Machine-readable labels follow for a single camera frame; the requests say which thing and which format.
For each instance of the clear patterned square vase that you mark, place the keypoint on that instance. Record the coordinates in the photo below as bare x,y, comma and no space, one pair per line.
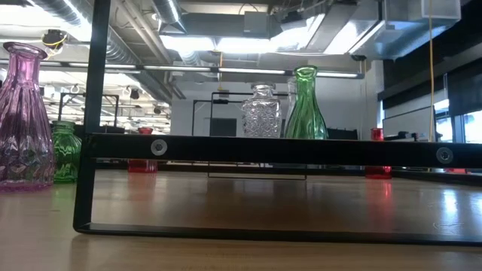
261,116

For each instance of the clear tall bottle vase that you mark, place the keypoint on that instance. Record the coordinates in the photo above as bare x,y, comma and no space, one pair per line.
291,94

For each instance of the green slender twisted vase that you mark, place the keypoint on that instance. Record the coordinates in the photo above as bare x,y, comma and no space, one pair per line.
305,113

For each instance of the red square glass vase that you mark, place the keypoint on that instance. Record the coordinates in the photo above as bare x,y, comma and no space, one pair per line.
143,166

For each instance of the red tall ribbed vase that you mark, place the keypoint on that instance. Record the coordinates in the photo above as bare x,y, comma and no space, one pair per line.
376,134

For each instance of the green round ribbed vase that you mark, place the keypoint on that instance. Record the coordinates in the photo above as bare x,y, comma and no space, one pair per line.
66,154

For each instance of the pink diamond-pattern tall vase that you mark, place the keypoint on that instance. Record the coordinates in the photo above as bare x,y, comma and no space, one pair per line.
22,124

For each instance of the long ceiling light bar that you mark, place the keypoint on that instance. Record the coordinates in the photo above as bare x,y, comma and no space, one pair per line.
244,70

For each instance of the black furniture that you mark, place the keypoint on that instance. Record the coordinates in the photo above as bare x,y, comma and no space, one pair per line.
342,134

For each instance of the gray ceiling box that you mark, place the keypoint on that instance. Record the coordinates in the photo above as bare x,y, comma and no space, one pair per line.
256,24

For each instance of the red box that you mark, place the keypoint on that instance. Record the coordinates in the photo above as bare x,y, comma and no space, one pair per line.
455,170

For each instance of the wooden shelf black metal frame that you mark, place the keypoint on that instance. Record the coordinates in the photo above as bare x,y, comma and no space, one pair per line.
263,150

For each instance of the silver rectangular ceiling duct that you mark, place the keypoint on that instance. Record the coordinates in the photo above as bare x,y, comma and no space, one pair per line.
376,37

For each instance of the black aluminium rig frame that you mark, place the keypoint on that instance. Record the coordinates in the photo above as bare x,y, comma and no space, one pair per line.
433,177

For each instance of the silver round ventilation duct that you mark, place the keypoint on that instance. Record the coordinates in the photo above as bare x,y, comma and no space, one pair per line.
60,7

